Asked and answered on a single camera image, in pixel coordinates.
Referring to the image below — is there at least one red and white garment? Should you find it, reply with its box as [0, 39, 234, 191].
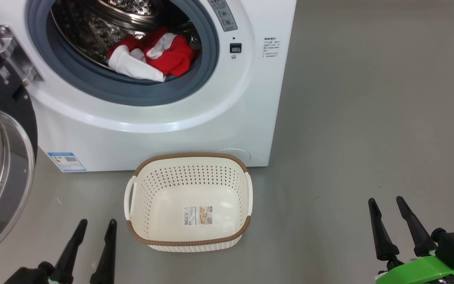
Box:
[108, 27, 196, 82]

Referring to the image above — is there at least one white front-load washing machine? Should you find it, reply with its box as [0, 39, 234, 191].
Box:
[0, 0, 297, 173]

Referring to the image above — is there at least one blue energy label sticker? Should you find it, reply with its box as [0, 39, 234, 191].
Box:
[48, 152, 87, 172]

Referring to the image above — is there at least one grey caution sticker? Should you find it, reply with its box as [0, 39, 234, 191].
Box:
[207, 0, 238, 32]

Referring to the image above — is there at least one cream basket with brown rim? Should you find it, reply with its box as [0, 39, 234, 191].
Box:
[123, 152, 253, 252]

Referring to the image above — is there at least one black-rimmed glass washer door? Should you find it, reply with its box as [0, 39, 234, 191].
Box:
[0, 32, 38, 269]

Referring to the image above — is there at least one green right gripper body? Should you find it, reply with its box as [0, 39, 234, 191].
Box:
[375, 256, 454, 284]

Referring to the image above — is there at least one grey rubber door seal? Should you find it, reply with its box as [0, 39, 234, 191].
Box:
[27, 0, 220, 107]

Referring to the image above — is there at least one perforated steel washer drum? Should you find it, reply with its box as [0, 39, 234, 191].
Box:
[50, 0, 203, 75]

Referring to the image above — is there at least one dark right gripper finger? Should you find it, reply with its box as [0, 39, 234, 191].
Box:
[396, 196, 437, 257]
[368, 198, 400, 262]

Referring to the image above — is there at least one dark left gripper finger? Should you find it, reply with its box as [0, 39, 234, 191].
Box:
[54, 219, 88, 284]
[90, 219, 117, 284]

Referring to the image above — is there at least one printed product label sticker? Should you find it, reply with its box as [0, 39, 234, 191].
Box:
[183, 206, 214, 226]

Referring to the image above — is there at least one metal door hinge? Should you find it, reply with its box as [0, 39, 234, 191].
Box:
[0, 24, 44, 85]

